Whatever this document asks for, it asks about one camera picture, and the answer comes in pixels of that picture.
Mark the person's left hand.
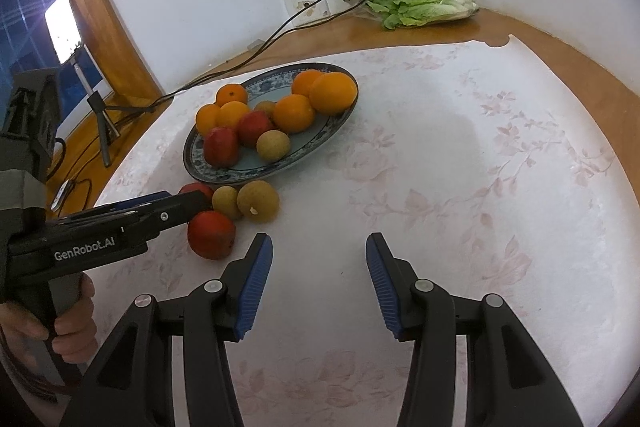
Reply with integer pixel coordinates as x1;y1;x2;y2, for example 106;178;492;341
0;274;98;365

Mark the large orange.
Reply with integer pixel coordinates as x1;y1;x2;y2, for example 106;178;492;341
309;73;358;116

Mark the large brown pear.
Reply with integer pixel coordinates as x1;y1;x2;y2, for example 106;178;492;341
236;180;280;223

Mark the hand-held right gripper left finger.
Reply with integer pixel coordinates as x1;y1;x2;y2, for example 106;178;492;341
60;233;274;427

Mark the small tripod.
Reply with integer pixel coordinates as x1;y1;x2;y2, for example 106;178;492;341
72;62;161;168

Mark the white power bank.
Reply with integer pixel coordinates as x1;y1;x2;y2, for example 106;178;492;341
51;182;71;210

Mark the orange with stem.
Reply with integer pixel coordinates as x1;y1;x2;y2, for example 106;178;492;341
215;84;249;108

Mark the red apple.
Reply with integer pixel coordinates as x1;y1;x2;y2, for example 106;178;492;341
178;182;215;202
203;126;240;168
236;110;276;148
187;210;237;261

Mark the white floral tablecloth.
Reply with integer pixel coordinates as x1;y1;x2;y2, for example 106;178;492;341
80;34;640;427

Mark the small orange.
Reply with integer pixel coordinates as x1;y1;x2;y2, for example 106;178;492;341
195;104;222;136

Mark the bagged romaine lettuce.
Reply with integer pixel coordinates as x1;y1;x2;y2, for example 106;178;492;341
365;0;480;31

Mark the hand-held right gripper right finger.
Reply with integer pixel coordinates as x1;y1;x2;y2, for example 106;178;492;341
365;232;585;427

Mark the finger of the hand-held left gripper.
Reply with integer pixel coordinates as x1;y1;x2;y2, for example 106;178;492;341
50;190;174;227
135;194;212;245

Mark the black charger cable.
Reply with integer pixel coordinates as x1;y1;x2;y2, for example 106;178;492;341
107;0;371;132

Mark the blue patterned plate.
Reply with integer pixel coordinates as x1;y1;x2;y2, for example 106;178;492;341
182;63;360;185

